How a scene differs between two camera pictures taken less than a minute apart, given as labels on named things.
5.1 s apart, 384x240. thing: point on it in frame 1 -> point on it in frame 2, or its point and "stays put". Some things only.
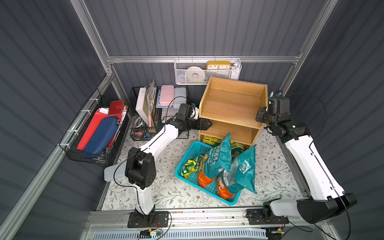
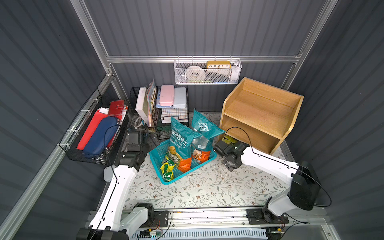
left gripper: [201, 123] -> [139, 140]
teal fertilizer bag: [242, 175] -> [202, 147]
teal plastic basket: [197, 149] -> [171, 164]
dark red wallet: [116, 108] stays put
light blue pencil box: [180, 96] stays put
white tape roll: [195, 73] stays put
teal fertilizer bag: [219, 158] -> [181, 137]
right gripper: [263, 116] -> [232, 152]
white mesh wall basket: [201, 71] stays put
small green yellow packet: [191, 166] -> [167, 169]
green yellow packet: [236, 147] -> [229, 139]
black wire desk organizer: [152, 106] stays put
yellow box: [219, 65] stays put
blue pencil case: [101, 137] stays put
